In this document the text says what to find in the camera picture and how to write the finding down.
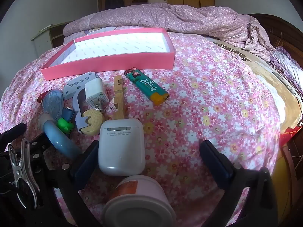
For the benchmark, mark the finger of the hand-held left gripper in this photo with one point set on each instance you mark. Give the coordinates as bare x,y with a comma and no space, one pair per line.
13,132

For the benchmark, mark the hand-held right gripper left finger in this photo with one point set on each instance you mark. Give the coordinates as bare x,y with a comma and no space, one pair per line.
86,163

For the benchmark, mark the green cartoon lighter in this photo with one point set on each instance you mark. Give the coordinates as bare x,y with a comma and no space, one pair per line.
144,85

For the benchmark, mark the purple satin pillow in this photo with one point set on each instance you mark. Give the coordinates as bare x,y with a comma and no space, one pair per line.
288,66

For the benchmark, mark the wooden puzzle piece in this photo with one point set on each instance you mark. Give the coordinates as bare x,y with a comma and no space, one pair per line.
119,99

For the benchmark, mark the pink cardboard box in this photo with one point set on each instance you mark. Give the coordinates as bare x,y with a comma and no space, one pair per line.
106,66

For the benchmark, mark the green toy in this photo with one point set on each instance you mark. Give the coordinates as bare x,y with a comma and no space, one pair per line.
64,125

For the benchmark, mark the wooden nightstand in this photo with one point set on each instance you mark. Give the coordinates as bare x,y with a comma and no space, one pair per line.
42,42

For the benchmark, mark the pink floral quilt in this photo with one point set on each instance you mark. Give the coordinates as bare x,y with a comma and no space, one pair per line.
189,19

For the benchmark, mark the grey block with holes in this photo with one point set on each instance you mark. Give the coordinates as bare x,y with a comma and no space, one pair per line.
75,85

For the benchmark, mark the red cloth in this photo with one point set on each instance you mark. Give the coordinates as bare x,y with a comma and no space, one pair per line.
292,132

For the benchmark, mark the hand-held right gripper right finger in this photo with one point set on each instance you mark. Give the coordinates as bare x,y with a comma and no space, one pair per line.
216,163

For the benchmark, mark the dark blue small piece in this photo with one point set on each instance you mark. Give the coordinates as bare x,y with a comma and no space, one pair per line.
67,114

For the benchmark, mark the white charger plug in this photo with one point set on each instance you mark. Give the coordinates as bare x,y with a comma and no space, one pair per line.
94,89

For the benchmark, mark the dark wooden headboard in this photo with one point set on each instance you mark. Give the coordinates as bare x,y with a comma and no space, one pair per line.
284,33

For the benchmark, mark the wooden padlock grey shackle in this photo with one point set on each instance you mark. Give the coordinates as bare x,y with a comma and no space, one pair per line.
92,123

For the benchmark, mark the metal spring clip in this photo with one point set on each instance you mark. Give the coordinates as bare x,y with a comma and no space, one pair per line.
21,170

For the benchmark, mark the golden blanket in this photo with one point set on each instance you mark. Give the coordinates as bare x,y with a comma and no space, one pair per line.
272,80

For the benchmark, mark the floral bedsheet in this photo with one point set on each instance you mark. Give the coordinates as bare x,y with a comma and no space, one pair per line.
201,111

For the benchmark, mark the white earbuds case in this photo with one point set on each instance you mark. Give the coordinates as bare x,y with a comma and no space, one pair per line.
120,146

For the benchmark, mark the blue translucent plastic piece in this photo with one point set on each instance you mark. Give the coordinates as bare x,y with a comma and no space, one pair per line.
53,104

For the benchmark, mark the small red item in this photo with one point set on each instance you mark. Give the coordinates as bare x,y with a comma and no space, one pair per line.
42,97

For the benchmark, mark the white jar orange label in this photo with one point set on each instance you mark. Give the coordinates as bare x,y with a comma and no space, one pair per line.
142,194

